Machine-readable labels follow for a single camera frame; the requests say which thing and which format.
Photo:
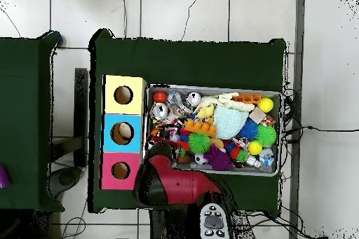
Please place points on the red-orange ball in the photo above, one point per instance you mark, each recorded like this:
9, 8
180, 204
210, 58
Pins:
160, 97

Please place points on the dark grey rounded base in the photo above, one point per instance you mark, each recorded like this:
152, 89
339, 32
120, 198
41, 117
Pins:
66, 178

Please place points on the orange toy building brick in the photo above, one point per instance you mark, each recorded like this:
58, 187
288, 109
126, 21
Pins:
200, 128

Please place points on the wooden box with three holes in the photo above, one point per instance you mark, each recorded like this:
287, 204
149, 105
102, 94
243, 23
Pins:
123, 110

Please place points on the bright green spiky ball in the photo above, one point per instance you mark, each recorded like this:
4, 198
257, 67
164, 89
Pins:
199, 142

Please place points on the purple spiky toy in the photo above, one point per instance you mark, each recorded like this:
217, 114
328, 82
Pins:
217, 159

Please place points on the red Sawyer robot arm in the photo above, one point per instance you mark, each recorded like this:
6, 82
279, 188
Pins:
179, 185

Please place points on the green cloth side table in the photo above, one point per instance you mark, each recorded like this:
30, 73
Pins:
22, 124

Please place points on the blue spiky ball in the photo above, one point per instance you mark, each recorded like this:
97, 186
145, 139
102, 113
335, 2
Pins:
248, 130

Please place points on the small basketball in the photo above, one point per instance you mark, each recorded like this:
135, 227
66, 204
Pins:
155, 132

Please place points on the yellow plush duck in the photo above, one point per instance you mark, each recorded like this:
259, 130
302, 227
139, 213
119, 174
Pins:
203, 112

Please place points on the dark green table cloth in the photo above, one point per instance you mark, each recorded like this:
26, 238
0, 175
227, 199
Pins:
196, 62

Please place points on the mint green cloth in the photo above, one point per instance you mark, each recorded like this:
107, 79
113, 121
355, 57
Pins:
228, 122

